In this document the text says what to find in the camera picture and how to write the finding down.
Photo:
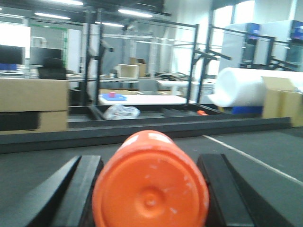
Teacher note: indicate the flat blue tray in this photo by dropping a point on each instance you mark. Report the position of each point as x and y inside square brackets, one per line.
[118, 97]

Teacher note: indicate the white foam roll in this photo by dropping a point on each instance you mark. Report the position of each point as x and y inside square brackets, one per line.
[245, 87]

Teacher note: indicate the black computer monitor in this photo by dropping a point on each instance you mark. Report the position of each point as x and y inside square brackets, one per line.
[12, 54]

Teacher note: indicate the grey office chair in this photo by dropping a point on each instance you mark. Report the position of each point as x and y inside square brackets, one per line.
[148, 87]

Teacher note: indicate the white background table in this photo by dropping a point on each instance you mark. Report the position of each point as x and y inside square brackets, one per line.
[141, 99]

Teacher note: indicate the black office chair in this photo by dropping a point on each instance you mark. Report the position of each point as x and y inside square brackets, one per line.
[52, 68]

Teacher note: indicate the crumpled clear plastic bag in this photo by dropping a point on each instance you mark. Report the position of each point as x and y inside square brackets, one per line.
[121, 112]

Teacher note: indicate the tan cardboard box right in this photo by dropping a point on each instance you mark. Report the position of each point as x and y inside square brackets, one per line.
[284, 98]

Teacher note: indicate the upper cardboard box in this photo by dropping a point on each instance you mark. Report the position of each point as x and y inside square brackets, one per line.
[17, 95]

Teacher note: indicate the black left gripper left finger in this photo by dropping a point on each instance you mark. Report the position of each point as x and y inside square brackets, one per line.
[62, 200]

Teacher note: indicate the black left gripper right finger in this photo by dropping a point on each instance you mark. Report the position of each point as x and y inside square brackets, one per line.
[233, 201]

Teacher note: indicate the black foam border strip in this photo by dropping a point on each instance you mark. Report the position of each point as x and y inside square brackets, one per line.
[116, 132]

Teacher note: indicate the small pink block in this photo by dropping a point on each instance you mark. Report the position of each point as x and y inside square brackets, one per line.
[111, 94]

